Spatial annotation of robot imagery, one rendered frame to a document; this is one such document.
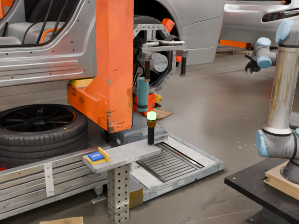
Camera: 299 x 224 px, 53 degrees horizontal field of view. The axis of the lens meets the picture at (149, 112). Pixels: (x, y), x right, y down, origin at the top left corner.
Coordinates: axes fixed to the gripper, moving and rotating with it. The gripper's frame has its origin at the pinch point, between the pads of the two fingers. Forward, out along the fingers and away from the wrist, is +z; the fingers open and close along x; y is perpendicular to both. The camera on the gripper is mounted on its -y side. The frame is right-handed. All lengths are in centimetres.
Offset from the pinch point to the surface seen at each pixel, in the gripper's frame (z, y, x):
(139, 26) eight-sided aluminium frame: -32, -45, -75
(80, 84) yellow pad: -10, -24, -128
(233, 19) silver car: 109, -168, 112
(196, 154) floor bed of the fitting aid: 50, 32, -52
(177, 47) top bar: -22, -24, -53
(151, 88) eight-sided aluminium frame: 12, -19, -74
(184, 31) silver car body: -3, -57, -31
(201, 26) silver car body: 0, -62, -11
